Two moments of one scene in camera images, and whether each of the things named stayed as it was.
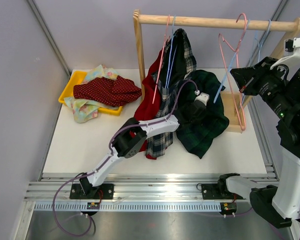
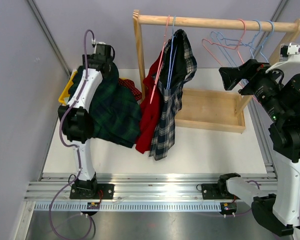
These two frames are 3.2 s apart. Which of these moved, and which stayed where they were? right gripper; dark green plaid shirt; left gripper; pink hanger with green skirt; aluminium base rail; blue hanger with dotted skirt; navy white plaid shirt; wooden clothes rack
Moved: dark green plaid shirt; blue hanger with dotted skirt; left gripper; pink hanger with green skirt
Stayed: wooden clothes rack; right gripper; aluminium base rail; navy white plaid shirt
